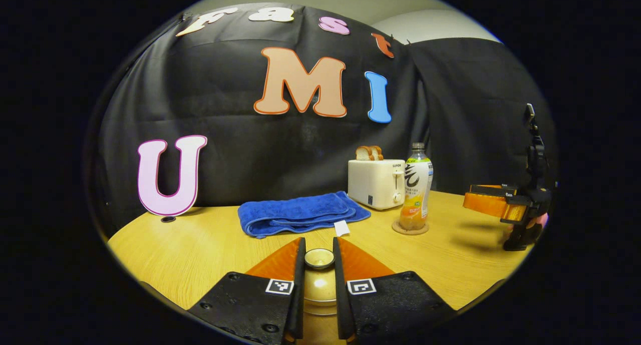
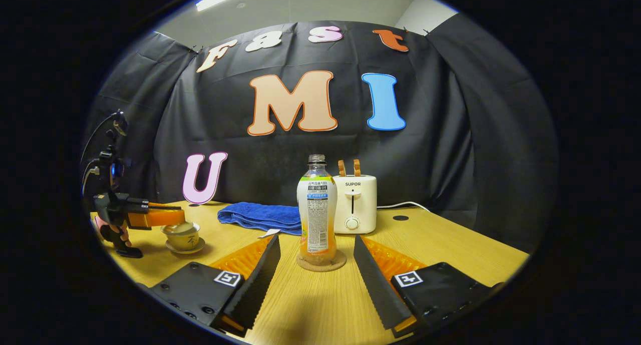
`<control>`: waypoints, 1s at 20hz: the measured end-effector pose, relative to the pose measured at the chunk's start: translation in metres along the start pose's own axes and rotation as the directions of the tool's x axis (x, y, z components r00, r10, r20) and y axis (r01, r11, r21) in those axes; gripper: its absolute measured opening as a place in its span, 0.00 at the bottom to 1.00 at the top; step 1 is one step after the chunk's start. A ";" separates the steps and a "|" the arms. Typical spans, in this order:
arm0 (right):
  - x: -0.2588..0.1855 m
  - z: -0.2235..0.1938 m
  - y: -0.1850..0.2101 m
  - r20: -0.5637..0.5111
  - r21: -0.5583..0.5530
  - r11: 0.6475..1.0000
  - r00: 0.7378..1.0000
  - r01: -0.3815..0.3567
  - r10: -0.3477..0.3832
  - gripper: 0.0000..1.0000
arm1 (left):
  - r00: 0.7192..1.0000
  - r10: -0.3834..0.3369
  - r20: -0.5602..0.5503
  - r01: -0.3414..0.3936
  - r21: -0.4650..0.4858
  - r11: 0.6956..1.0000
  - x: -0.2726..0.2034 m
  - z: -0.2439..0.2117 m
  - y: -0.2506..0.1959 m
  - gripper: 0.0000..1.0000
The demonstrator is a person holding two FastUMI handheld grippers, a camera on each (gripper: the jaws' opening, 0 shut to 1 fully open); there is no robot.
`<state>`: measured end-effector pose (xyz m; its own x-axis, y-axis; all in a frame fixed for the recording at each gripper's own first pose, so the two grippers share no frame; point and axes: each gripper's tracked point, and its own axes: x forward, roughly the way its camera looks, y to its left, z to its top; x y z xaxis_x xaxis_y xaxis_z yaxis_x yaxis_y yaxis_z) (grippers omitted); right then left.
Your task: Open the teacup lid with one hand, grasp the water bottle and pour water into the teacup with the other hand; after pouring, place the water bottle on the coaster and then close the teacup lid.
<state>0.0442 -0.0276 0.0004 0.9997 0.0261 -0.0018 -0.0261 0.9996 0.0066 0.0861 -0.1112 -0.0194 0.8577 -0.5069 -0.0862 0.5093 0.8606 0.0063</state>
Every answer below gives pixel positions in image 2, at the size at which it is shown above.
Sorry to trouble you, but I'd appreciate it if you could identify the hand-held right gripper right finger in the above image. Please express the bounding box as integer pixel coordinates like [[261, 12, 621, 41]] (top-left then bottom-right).
[[353, 235, 494, 338]]

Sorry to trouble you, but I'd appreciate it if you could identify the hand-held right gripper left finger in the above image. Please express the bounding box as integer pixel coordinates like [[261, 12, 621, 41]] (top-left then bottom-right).
[[149, 235, 281, 335]]

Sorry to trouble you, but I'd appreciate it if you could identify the white teacup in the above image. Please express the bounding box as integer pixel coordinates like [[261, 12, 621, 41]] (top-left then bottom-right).
[[165, 226, 201, 251]]

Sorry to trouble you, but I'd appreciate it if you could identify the round cork coaster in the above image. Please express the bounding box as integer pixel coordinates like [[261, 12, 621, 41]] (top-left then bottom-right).
[[296, 250, 347, 272]]

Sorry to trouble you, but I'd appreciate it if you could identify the clear plastic water bottle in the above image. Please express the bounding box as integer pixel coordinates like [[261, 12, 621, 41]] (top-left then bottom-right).
[[297, 154, 338, 265]]

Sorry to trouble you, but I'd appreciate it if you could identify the blue folded towel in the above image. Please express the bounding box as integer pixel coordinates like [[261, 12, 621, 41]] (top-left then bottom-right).
[[217, 202, 302, 236]]

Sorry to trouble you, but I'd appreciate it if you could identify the white toaster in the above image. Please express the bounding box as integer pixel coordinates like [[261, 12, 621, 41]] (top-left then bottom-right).
[[332, 175, 378, 235]]

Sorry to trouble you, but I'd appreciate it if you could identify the black backdrop cloth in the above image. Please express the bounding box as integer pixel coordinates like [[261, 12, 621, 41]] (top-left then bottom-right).
[[83, 20, 559, 240]]

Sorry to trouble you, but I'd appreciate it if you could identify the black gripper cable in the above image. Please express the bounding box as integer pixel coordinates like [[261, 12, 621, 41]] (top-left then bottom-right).
[[80, 112, 126, 195]]

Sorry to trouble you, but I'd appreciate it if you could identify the white toaster cable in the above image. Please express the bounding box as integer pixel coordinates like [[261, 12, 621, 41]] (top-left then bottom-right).
[[377, 201, 431, 213]]

